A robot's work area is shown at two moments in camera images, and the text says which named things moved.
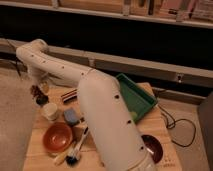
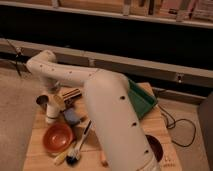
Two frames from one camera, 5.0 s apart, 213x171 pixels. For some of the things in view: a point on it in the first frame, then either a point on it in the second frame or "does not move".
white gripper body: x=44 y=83 to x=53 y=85
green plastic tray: x=138 y=100 does not move
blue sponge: x=70 y=116 does not move
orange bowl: x=57 y=137 does not move
